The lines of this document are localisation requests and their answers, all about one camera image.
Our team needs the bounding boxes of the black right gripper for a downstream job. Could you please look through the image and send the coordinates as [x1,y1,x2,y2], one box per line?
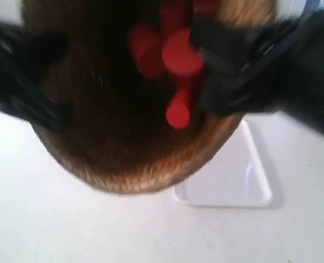
[189,13,324,136]

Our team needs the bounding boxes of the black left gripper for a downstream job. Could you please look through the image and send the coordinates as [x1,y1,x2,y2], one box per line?
[0,21,73,132]

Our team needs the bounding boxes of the brown woven wicker basket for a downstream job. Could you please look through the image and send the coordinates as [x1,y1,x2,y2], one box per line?
[21,0,276,195]

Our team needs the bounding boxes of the red cylindrical blocks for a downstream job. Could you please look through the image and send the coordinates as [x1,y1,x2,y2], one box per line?
[162,27,204,77]

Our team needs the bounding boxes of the white rectangular plastic tray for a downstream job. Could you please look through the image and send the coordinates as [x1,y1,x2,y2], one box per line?
[173,121,273,208]

